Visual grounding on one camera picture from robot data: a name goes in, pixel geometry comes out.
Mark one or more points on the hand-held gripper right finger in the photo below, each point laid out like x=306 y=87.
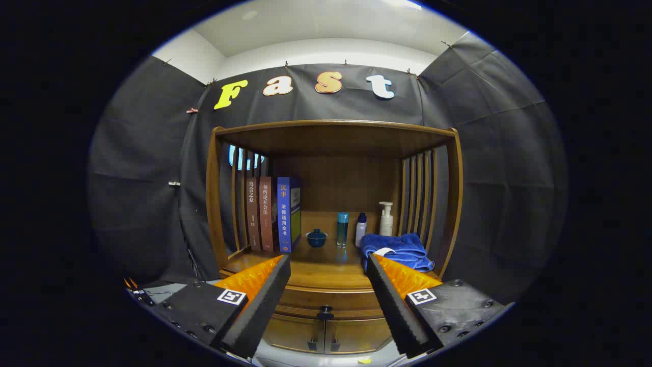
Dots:
x=392 y=306

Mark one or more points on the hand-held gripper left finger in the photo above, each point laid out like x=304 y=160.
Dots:
x=265 y=306

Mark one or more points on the wooden drawer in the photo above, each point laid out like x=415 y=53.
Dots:
x=349 y=300

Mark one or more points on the wooden cabinet door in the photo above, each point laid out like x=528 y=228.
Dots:
x=356 y=335
x=293 y=334

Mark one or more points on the wooden countertop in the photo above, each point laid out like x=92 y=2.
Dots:
x=326 y=270

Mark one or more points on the folded blue towel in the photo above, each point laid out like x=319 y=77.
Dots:
x=402 y=250

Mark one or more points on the white bottle with dark cap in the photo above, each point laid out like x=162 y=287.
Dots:
x=360 y=232

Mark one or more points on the white pump bottle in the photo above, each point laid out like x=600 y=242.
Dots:
x=386 y=224

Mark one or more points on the dark blue lidded tea bowl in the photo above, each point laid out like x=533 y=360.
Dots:
x=316 y=239

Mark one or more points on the brown book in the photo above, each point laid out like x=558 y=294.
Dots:
x=266 y=219
x=252 y=219

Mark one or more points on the blue book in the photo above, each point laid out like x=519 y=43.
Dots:
x=284 y=219

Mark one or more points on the clear bottle with blue cap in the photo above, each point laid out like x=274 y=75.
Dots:
x=342 y=229

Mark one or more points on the wooden cabinet with shelf frame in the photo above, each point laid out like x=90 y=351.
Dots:
x=331 y=140

